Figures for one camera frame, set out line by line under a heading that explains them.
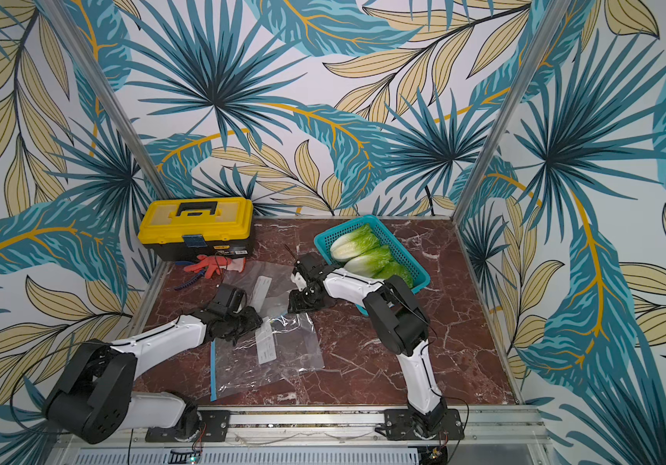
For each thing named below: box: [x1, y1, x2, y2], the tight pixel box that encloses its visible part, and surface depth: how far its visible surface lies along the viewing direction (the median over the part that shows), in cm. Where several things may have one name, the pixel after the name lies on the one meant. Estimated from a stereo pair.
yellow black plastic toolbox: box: [137, 196, 255, 262], surface depth 99 cm
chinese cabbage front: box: [371, 260, 415, 290], surface depth 93 cm
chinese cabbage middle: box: [343, 245, 393, 279], surface depth 99 cm
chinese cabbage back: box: [330, 223, 382, 262], surface depth 103 cm
